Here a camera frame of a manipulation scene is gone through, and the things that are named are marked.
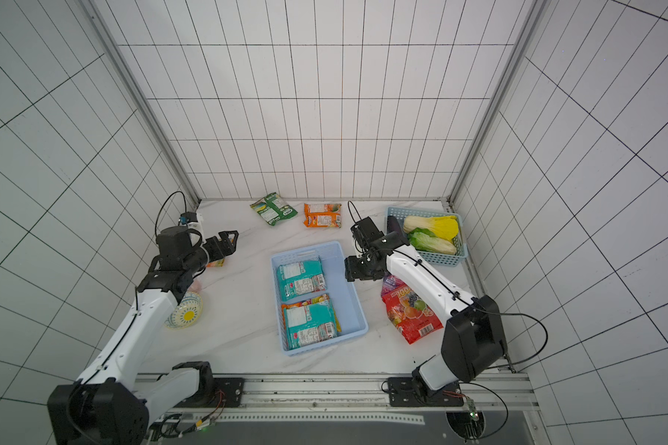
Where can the lemon blackcurrant Fox's candy bag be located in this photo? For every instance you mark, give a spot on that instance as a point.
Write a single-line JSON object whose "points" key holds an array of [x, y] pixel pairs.
{"points": [[217, 263]]}

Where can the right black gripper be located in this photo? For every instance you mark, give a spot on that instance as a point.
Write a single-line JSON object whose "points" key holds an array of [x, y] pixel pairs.
{"points": [[359, 267]]}

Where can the red gummy candy bag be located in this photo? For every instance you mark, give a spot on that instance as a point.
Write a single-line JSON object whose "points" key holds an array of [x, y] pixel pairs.
{"points": [[409, 314]]}

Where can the green toy cabbage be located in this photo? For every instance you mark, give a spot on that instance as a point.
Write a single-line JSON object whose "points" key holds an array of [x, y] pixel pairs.
{"points": [[424, 240]]}

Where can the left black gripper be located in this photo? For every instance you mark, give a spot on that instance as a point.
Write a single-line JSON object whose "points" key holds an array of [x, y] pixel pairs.
{"points": [[229, 247]]}

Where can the green Fox's candy bag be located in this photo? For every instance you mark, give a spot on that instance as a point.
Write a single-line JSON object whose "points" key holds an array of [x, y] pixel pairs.
{"points": [[273, 209]]}

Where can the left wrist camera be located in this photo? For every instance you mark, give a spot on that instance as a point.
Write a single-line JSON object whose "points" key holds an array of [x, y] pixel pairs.
{"points": [[192, 221]]}

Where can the teal candy bag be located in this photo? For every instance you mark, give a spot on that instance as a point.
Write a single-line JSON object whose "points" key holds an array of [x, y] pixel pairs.
{"points": [[310, 325], [300, 278]]}

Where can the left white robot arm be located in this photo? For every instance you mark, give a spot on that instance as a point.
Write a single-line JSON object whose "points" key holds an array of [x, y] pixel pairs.
{"points": [[102, 406]]}

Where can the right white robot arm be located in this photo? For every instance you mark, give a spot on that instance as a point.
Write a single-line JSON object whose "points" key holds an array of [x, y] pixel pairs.
{"points": [[474, 337]]}

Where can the large light blue basket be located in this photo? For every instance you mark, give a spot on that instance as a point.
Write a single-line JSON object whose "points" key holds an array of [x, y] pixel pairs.
{"points": [[343, 295]]}

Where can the wiring bundle under rail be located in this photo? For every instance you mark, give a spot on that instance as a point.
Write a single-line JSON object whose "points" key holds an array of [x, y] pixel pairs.
{"points": [[172, 425]]}

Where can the purple Fox's berries candy bag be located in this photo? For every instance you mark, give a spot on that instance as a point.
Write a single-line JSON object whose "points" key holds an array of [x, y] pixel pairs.
{"points": [[391, 284]]}

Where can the pink plastic cup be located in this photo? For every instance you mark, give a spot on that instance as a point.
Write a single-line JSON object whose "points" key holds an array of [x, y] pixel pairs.
{"points": [[195, 287]]}

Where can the orange Fox's fruits candy bag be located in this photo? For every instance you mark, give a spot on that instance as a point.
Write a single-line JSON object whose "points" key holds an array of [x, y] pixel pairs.
{"points": [[323, 299]]}

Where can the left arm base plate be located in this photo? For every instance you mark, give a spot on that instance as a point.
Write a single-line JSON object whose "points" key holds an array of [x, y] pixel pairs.
{"points": [[219, 392]]}

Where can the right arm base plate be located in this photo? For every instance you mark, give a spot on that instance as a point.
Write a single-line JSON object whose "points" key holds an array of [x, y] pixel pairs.
{"points": [[408, 392]]}

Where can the yellow toy cabbage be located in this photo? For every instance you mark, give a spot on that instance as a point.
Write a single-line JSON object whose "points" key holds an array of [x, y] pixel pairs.
{"points": [[444, 227]]}

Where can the orange candy bag back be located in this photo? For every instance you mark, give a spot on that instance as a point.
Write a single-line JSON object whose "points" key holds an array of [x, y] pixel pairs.
{"points": [[322, 215]]}

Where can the purple toy eggplant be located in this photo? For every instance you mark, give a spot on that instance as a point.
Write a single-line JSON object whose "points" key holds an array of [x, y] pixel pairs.
{"points": [[394, 226]]}

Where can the aluminium mounting rail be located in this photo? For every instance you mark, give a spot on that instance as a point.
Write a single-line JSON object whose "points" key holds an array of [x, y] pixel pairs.
{"points": [[367, 398]]}

